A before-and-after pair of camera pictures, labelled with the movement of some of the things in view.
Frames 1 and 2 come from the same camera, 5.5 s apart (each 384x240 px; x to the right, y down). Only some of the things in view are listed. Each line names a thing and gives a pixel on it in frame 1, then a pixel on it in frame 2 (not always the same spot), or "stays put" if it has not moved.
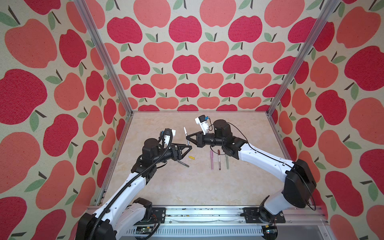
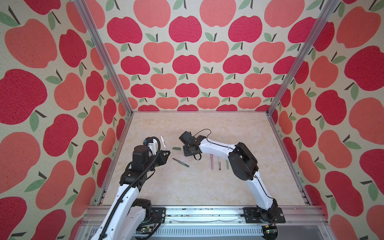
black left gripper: [176, 155] to [162, 159]
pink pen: [211, 155] stays put
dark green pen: [183, 163] stays put
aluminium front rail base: [227, 223] stays put
